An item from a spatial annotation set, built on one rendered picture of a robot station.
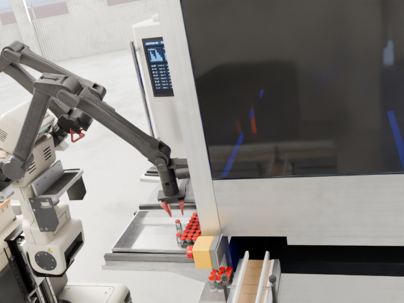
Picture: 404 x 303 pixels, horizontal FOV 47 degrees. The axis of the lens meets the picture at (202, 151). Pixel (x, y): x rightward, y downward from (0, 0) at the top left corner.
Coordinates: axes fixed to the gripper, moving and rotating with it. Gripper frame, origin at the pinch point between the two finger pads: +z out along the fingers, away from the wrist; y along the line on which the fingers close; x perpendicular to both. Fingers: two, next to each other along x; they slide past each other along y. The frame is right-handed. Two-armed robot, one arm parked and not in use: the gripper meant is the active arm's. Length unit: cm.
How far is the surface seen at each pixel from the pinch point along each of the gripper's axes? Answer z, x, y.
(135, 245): 7.0, -6.3, -16.5
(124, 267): 7.5, -17.7, -19.1
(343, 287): 12, -37, 51
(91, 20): 21, 1015, -278
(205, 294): 7.3, -37.7, 9.6
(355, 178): -24, -37, 56
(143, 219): 7.2, 12.0, -15.7
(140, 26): -58, 88, -11
